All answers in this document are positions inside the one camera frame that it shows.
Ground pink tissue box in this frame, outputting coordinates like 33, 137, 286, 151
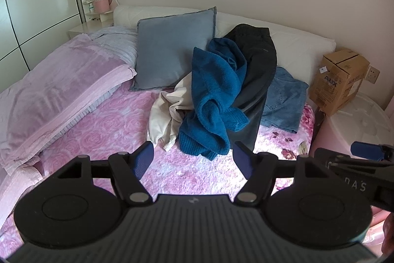
94, 0, 111, 14

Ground grey blue cushion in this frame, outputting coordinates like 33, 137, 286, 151
130, 7, 217, 91

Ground black trousers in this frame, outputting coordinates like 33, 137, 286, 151
225, 24, 277, 150

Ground white padded headboard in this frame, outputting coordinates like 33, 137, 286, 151
114, 5, 336, 84

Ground white shelf organizer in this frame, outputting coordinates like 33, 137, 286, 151
81, 0, 114, 21

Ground person's right hand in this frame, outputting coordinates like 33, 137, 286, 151
381, 213, 394, 256

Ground white nightstand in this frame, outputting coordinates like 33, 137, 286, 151
67, 19, 114, 39

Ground blue knit sweater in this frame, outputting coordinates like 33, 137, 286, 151
178, 38, 249, 160

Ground cardboard AUX box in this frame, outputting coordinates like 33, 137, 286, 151
309, 48, 370, 116

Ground blue denim jeans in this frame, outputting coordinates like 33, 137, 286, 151
261, 66, 309, 134

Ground white round side table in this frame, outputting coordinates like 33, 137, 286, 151
309, 93, 393, 156

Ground pink floral bed blanket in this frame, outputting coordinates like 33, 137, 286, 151
0, 82, 318, 251

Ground pink pillow near cushion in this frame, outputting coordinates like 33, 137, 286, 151
1, 27, 137, 174

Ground wall power socket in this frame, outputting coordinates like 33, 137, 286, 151
365, 65, 380, 84

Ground beige crumpled garment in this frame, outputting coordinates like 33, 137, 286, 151
146, 73, 194, 152

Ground white wardrobe sliding doors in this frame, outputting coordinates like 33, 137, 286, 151
1, 0, 82, 90

